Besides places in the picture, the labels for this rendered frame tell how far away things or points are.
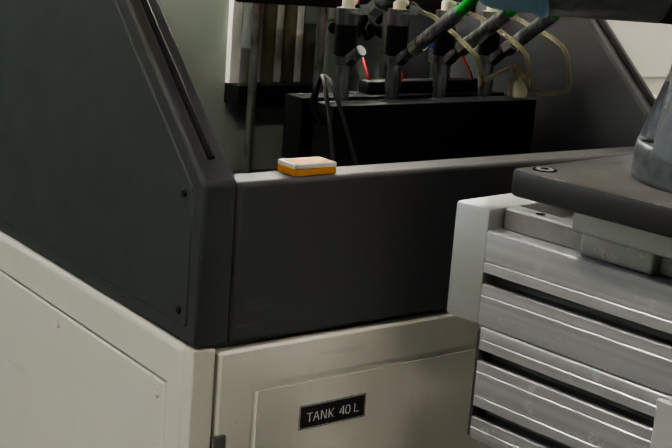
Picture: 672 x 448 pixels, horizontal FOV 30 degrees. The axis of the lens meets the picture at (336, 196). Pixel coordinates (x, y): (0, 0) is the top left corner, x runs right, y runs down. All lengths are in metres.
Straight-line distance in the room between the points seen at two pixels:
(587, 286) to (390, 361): 0.49
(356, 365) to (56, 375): 0.37
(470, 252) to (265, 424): 0.39
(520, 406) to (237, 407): 0.38
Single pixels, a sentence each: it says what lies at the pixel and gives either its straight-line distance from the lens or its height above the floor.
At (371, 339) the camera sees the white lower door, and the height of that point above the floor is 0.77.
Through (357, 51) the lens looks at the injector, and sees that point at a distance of 1.51.
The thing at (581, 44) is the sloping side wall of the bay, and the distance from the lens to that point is 1.67.
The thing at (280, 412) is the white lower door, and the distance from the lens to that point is 1.27.
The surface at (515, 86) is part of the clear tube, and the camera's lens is 1.69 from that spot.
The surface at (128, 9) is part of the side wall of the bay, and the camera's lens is 1.26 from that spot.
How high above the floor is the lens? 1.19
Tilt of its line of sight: 12 degrees down
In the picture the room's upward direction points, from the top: 4 degrees clockwise
